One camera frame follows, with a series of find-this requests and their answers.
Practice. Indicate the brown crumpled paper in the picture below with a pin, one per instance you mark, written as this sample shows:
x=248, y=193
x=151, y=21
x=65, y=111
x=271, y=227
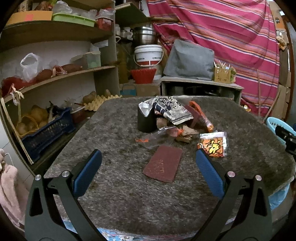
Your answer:
x=185, y=134

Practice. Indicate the orange square snack packet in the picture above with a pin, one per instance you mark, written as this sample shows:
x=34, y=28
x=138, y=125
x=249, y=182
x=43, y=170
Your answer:
x=214, y=144

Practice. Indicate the light blue plastic basket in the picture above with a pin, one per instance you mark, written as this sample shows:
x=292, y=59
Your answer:
x=280, y=164

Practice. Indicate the steel pot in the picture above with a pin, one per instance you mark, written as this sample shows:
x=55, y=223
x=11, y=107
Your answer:
x=144, y=36

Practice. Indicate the red striped cloth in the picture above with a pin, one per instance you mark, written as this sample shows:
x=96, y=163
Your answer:
x=241, y=33

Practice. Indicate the dark blue plastic crate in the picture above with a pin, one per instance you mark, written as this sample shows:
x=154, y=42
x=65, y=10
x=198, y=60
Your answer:
x=38, y=142

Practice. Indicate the grey low cabinet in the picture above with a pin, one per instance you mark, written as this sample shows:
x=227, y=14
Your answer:
x=196, y=87

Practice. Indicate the red plastic basket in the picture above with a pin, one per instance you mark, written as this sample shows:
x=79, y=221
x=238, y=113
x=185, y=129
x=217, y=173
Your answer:
x=143, y=76

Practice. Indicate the egg carton tray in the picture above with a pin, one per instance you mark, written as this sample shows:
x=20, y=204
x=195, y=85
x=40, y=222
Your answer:
x=98, y=101

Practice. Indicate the black cup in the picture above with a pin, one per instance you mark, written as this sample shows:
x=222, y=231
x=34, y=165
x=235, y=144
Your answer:
x=146, y=124

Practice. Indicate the orange snack wrapper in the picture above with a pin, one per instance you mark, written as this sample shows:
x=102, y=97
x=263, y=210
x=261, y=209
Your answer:
x=208, y=124

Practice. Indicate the pink towel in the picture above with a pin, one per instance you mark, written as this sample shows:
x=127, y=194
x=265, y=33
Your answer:
x=14, y=195

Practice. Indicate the yellow cardboard box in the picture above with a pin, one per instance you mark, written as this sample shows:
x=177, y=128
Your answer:
x=28, y=16

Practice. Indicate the white plastic bag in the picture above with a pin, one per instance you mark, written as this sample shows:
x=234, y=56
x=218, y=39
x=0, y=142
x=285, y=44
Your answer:
x=31, y=65

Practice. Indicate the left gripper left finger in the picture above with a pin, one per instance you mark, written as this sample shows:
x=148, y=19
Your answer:
x=43, y=220

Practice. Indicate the clear plastic container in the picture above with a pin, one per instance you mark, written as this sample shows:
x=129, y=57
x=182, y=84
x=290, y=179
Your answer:
x=88, y=60

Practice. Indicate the white plastic bucket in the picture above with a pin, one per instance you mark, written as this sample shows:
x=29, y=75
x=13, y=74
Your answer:
x=148, y=55

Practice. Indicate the red orange plastic wrapper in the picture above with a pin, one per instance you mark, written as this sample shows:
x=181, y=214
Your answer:
x=139, y=140

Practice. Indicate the wooden chopstick holder box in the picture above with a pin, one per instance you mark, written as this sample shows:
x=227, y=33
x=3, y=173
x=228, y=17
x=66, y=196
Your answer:
x=222, y=73

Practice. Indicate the dark red scouring pad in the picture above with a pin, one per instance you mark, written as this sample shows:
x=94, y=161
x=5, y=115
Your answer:
x=163, y=164

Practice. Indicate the green plastic tray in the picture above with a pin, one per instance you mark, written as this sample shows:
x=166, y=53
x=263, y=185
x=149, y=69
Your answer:
x=62, y=17

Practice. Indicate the grey cushion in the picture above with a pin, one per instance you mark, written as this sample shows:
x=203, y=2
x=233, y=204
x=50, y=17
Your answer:
x=189, y=60

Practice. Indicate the wooden shelf unit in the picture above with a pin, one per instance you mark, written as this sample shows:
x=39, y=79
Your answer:
x=28, y=106

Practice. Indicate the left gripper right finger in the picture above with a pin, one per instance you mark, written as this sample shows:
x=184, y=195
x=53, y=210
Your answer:
x=243, y=210

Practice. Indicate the navy white noodle wrapper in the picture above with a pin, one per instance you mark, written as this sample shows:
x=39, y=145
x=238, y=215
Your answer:
x=168, y=107

